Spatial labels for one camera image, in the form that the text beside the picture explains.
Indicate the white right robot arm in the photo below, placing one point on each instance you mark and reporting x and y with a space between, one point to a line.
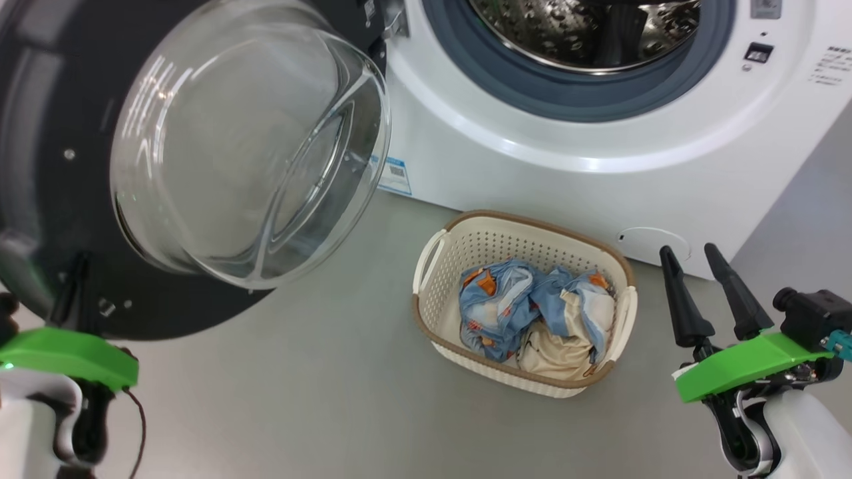
812 432

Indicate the cream perforated laundry basket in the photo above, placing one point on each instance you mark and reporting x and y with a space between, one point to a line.
459 253

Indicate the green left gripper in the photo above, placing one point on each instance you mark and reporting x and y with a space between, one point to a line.
66 356

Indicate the blue energy label sticker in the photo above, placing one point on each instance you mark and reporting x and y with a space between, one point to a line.
395 176

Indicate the white front-load washing machine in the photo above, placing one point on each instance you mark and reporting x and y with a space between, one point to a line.
599 166

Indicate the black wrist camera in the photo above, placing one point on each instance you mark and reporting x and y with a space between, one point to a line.
6 319
809 316

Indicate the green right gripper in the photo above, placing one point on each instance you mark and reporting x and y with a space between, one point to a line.
739 366

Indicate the grey warning sticker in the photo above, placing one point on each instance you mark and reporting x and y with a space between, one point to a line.
765 8

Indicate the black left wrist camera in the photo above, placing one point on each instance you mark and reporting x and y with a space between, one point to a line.
6 319

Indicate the blue and cream garment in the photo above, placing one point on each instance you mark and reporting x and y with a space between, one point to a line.
572 332

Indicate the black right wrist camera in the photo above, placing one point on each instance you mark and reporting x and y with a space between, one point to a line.
809 316

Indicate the blue orange patterned garment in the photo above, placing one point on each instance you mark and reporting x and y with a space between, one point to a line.
496 313

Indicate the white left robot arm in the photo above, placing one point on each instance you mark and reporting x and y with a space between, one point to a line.
26 426

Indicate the black washer door glass bowl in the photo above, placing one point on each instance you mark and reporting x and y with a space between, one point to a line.
53 166

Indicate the round white filter cover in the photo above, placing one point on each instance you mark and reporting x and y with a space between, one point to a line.
655 243

